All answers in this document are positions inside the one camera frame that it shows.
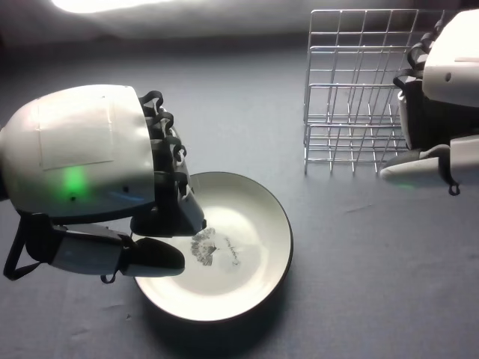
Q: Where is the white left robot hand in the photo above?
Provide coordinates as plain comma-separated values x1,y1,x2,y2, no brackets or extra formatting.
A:
0,85,207,284

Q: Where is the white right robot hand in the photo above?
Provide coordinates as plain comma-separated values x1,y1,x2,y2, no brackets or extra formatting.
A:
379,9,479,196

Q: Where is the white plate with script print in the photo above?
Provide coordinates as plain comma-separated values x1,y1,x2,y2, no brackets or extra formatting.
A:
132,171,295,325

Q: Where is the silver wire dish rack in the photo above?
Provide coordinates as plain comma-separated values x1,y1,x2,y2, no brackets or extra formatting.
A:
302,9,446,176

